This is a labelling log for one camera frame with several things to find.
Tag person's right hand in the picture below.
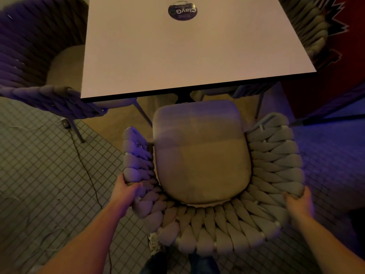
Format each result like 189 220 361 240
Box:
283 186 314 221

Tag person's left hand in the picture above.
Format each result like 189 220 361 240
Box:
110 172 143 216

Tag grey woven rope armchair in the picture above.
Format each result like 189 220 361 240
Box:
0 0 153 143
122 100 305 257
190 0 331 120

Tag person's left forearm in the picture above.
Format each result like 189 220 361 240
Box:
36 201 132 274

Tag person's right forearm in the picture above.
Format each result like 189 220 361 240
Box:
291 212 365 274

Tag white sneaker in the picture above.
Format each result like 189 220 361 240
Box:
148 232 166 256

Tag beige seat cushion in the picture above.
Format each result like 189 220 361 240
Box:
46 44 138 109
152 100 252 205
190 87 238 102

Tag blue jeans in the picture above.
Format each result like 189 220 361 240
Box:
140 251 221 274

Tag round dark sticker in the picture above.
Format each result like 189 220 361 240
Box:
168 0 198 22

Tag thin black cable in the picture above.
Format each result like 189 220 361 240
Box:
67 127 112 274

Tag thin white cable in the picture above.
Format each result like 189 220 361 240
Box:
6 118 64 133

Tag black table pedestal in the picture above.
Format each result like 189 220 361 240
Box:
171 92 197 105

